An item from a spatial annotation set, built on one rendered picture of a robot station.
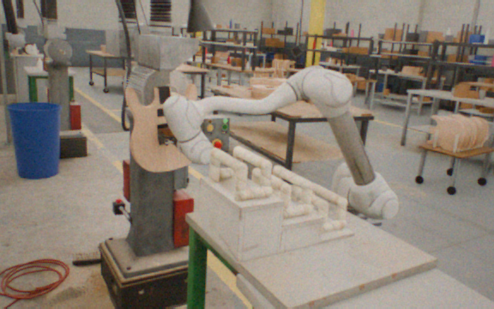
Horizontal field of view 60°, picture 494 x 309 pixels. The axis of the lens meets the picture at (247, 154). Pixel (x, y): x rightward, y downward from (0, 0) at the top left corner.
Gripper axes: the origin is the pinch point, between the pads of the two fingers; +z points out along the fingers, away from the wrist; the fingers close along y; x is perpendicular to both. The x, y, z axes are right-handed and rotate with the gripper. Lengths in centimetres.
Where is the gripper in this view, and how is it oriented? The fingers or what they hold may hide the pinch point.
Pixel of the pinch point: (168, 133)
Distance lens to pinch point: 204.6
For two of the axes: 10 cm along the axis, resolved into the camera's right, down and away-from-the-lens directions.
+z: -5.2, -2.5, 8.2
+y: 8.5, -2.0, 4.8
